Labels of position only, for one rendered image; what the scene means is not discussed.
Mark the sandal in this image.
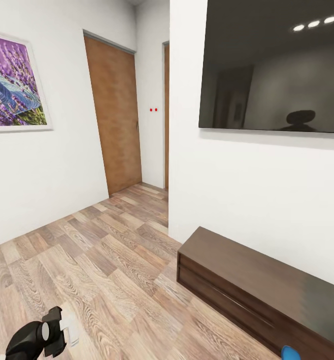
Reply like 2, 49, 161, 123
281, 345, 302, 360

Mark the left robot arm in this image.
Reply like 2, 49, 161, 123
0, 306, 80, 360

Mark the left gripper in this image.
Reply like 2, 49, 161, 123
41, 306, 67, 358

